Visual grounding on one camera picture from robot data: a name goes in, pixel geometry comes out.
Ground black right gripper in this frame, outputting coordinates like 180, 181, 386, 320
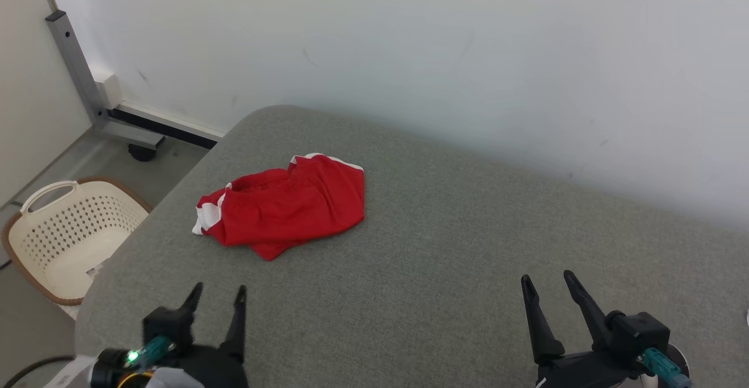
520, 270, 647, 388

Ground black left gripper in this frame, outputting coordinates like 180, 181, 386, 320
176, 282, 250, 388

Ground red white basketball shorts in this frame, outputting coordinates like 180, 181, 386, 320
192, 153, 366, 261

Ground cream perforated laundry basket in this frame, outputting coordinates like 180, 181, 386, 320
1, 177, 154, 307

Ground black floor cable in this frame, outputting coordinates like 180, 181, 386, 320
0, 355, 77, 388

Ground grey metal frame leg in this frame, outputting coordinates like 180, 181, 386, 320
46, 11, 166, 149

